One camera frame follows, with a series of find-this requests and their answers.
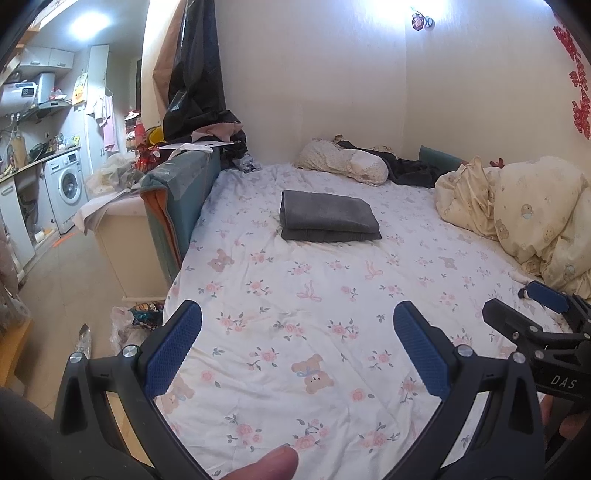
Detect light wooden furniture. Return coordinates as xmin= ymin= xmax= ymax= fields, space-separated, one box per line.
xmin=0 ymin=319 xmax=33 ymax=388

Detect cream bear print duvet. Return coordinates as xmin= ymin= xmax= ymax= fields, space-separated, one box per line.
xmin=435 ymin=156 xmax=590 ymax=301

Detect cream lace pillow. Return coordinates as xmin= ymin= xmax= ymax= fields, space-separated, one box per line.
xmin=294 ymin=139 xmax=389 ymax=186

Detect right hand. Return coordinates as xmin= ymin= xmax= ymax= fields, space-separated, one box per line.
xmin=540 ymin=394 xmax=590 ymax=456

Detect dark clothes pile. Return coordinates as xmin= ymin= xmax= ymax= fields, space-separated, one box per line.
xmin=332 ymin=135 xmax=445 ymax=188

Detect left hand thumb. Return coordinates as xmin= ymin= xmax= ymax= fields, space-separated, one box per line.
xmin=223 ymin=446 xmax=300 ymax=480

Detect wooden board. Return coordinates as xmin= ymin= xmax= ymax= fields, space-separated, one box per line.
xmin=107 ymin=392 xmax=152 ymax=466

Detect white plastic bag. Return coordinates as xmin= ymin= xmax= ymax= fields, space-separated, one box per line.
xmin=110 ymin=302 xmax=164 ymax=355

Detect teal bed footboard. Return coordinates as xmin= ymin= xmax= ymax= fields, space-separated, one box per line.
xmin=139 ymin=149 xmax=221 ymax=285

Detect white water heater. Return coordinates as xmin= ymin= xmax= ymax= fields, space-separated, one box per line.
xmin=0 ymin=72 xmax=55 ymax=117

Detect black hanging garment bag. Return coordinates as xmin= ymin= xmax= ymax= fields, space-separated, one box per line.
xmin=162 ymin=1 xmax=239 ymax=141

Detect silver snack wrapper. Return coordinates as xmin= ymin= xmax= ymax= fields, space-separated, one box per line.
xmin=75 ymin=323 xmax=92 ymax=359

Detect dark grey pants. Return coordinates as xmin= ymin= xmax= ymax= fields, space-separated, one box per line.
xmin=280 ymin=190 xmax=382 ymax=243

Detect white floral bed sheet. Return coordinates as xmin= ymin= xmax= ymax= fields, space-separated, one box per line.
xmin=154 ymin=162 xmax=571 ymax=480

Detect white washing machine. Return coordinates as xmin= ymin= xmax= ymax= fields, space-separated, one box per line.
xmin=43 ymin=149 xmax=87 ymax=235

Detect small wall ornament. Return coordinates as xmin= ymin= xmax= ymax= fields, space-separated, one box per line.
xmin=411 ymin=9 xmax=435 ymax=32

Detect beige cabinet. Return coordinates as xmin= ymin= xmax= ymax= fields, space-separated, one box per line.
xmin=73 ymin=190 xmax=168 ymax=303

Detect red paper wall decoration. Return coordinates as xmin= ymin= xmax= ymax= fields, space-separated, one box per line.
xmin=553 ymin=25 xmax=590 ymax=140

